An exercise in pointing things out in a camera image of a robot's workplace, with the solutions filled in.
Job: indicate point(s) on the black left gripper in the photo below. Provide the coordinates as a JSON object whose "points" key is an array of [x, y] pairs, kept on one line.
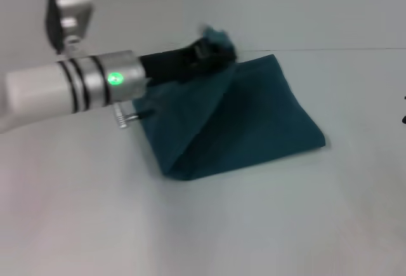
{"points": [[177, 63]]}

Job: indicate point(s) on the blue t-shirt with white print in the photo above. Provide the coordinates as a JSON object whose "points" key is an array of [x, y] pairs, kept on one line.
{"points": [[247, 114]]}

